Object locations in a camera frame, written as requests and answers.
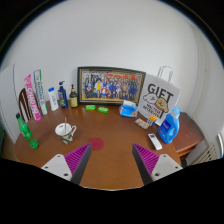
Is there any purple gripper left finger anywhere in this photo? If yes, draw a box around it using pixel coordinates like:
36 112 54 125
42 143 91 185

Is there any brown wooden chair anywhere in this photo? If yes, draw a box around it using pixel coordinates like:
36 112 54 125
19 88 32 121

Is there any red round coaster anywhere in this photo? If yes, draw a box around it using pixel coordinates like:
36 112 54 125
89 138 104 151

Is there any left green soap bar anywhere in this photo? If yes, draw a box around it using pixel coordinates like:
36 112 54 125
85 105 96 111

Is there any green plastic soda bottle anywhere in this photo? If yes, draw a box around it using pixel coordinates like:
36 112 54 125
16 113 38 149

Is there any pink toothpaste box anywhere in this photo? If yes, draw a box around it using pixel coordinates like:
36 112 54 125
24 74 41 121

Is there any dark blue pump bottle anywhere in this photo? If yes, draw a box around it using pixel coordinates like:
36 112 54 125
58 81 68 108

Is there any camouflage ceramic mug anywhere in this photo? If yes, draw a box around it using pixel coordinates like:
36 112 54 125
55 123 77 144

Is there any framed group photograph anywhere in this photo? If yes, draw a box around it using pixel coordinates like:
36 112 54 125
77 66 146 105

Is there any white gift paper bag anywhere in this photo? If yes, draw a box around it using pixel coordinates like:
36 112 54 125
138 66 181 125

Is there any white lotion bottle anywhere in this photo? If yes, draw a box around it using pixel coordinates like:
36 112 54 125
48 87 59 111

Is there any amber pump bottle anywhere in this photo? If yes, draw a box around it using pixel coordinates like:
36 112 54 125
69 85 78 108

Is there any green white toothpaste box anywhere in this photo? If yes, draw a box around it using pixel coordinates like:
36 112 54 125
34 69 48 115

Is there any small orange blue box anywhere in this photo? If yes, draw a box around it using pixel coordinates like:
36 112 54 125
147 116 157 126

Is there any blue tissue pack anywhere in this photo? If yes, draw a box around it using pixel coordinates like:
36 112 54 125
119 100 138 118

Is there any small snack packet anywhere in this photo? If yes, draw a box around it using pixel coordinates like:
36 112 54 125
135 118 149 130

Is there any white remote control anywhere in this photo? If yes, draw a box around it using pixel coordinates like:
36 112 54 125
148 133 162 150

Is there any metal spoon in mug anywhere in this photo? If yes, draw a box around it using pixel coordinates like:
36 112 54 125
64 117 67 134

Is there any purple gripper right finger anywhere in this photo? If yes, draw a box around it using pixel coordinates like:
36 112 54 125
132 144 182 185

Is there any blue detergent bottle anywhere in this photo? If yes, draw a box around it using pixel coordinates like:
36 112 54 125
158 106 181 144

